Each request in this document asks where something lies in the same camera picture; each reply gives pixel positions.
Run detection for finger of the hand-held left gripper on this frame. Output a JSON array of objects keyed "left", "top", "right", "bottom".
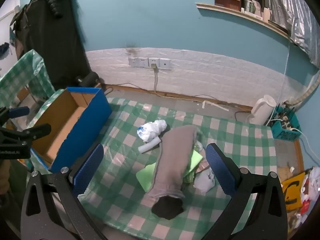
[
  {"left": 0, "top": 124, "right": 52, "bottom": 146},
  {"left": 0, "top": 106, "right": 30, "bottom": 128}
]

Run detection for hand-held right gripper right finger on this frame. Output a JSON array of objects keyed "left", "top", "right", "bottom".
[{"left": 202, "top": 142, "right": 288, "bottom": 240}]

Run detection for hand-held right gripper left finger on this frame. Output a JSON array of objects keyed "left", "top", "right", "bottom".
[{"left": 21, "top": 144, "right": 108, "bottom": 240}]

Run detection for pale grey cloth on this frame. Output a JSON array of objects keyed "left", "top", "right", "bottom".
[{"left": 194, "top": 169, "right": 215, "bottom": 193}]

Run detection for blue cardboard box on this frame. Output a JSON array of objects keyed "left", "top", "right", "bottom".
[{"left": 30, "top": 87, "right": 112, "bottom": 173}]

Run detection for grey pants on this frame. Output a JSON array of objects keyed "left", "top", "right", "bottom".
[{"left": 145, "top": 125, "right": 198, "bottom": 200}]

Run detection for light green cloth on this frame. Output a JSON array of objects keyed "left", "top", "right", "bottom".
[{"left": 137, "top": 150, "right": 203, "bottom": 192}]

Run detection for white paper roll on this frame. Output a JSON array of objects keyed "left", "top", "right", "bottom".
[{"left": 139, "top": 137, "right": 162, "bottom": 153}]

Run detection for person's left forearm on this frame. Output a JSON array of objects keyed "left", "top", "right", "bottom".
[{"left": 0, "top": 159, "right": 13, "bottom": 195}]

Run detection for crumpled clear plastic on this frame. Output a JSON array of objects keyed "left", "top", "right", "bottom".
[{"left": 194, "top": 140, "right": 208, "bottom": 153}]

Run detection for green checked plastic cover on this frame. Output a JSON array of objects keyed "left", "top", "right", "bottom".
[{"left": 0, "top": 49, "right": 55, "bottom": 108}]

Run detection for green checked tablecloth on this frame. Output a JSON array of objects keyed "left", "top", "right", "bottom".
[{"left": 31, "top": 90, "right": 277, "bottom": 240}]

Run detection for white trim strip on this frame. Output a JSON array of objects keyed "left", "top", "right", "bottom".
[{"left": 202, "top": 100, "right": 229, "bottom": 112}]

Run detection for white blue plastic bag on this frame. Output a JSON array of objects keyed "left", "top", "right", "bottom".
[{"left": 137, "top": 120, "right": 167, "bottom": 143}]

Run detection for white electric kettle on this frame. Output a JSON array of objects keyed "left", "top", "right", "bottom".
[{"left": 246, "top": 95, "right": 277, "bottom": 125}]

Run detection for teal plastic basket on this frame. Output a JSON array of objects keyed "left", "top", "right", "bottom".
[{"left": 271, "top": 106, "right": 302, "bottom": 140}]

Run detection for black cylindrical object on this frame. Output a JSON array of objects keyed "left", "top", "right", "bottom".
[{"left": 76, "top": 71, "right": 99, "bottom": 88}]

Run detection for yellow bag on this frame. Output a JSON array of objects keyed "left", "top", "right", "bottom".
[{"left": 281, "top": 172, "right": 307, "bottom": 209}]

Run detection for black hanging jacket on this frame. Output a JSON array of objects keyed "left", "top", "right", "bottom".
[{"left": 10, "top": 0, "right": 92, "bottom": 88}]

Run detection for wooden baseboard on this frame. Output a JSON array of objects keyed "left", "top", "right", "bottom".
[{"left": 100, "top": 85, "right": 253, "bottom": 112}]

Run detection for white red plastic bag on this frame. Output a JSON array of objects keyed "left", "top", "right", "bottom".
[{"left": 300, "top": 166, "right": 320, "bottom": 228}]

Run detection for tin can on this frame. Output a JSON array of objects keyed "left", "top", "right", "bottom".
[{"left": 244, "top": 0, "right": 255, "bottom": 14}]

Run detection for silver foil sheet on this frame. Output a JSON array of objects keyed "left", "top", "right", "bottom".
[{"left": 262, "top": 0, "right": 320, "bottom": 67}]

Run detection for grey power cable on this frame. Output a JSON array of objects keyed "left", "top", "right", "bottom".
[{"left": 151, "top": 64, "right": 160, "bottom": 95}]

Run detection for grey corrugated hose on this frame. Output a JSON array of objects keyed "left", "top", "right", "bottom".
[{"left": 287, "top": 76, "right": 320, "bottom": 105}]

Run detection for wooden wall shelf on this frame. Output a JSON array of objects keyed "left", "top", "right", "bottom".
[{"left": 195, "top": 2, "right": 290, "bottom": 39}]

